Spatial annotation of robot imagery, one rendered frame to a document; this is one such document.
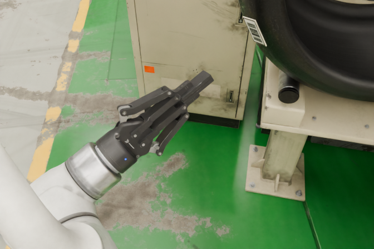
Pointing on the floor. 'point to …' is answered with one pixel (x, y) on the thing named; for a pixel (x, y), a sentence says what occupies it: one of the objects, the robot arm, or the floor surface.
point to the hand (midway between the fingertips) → (194, 86)
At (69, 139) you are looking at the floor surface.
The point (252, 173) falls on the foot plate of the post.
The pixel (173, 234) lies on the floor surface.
